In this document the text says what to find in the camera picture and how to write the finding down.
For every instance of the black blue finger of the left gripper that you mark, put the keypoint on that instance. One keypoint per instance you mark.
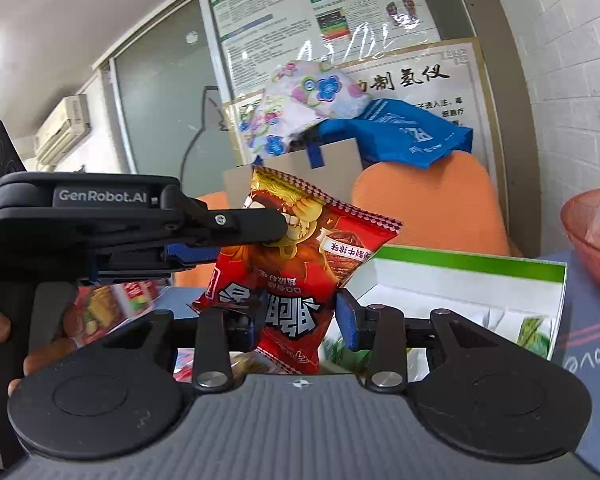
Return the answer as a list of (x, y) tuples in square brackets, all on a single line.
[(204, 232)]

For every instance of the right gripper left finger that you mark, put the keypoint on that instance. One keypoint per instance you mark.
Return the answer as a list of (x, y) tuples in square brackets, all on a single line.
[(221, 330)]

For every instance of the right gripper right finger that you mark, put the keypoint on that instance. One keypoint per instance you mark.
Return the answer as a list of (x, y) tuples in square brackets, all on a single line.
[(386, 333)]

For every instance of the red beef snack packet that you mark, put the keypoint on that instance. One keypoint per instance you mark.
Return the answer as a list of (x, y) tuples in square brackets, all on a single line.
[(325, 242)]

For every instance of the red cracker box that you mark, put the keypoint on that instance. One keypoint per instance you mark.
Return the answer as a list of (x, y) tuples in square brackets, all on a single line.
[(98, 310)]

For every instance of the white air conditioner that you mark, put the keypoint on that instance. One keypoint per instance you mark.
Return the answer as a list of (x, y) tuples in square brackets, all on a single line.
[(66, 126)]

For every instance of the green white cardboard box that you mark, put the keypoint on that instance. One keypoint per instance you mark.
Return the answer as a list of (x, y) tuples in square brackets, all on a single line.
[(496, 293)]

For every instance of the right orange chair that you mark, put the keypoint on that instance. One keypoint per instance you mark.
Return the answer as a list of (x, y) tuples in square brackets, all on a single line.
[(452, 205)]

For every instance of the green candy wrapper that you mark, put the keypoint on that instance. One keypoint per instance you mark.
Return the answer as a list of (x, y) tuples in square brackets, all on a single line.
[(534, 335)]

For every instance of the brown paper bag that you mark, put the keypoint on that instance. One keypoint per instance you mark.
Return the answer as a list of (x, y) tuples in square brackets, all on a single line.
[(333, 168)]

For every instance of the floral cloth bundle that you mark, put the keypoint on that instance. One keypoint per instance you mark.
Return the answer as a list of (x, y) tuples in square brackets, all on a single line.
[(297, 97)]

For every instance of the blue fabric bag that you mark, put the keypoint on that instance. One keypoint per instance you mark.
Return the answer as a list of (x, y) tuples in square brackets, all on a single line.
[(388, 130)]

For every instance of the pink translucent plastic bowl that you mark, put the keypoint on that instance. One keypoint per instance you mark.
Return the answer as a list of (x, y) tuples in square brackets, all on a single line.
[(578, 217)]

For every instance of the white wall poster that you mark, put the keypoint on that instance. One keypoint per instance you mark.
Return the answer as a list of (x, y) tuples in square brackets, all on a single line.
[(257, 36)]

